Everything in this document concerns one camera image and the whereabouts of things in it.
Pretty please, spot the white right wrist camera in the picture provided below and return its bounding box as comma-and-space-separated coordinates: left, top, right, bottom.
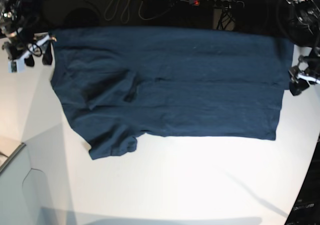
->
8, 60, 26, 74

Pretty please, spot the dark blue t-shirt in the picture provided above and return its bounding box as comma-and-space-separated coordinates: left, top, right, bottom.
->
51, 26, 294, 160

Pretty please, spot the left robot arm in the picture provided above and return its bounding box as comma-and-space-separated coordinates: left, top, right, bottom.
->
275, 0, 320, 96

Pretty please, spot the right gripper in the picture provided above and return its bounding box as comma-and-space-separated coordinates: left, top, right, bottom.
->
2, 33, 57, 67

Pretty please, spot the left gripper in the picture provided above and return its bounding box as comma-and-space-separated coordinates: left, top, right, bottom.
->
288, 55, 320, 96

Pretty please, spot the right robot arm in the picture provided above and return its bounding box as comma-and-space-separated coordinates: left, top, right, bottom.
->
0, 0, 56, 73

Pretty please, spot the black power strip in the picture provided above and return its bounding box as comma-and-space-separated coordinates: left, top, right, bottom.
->
188, 0, 245, 9

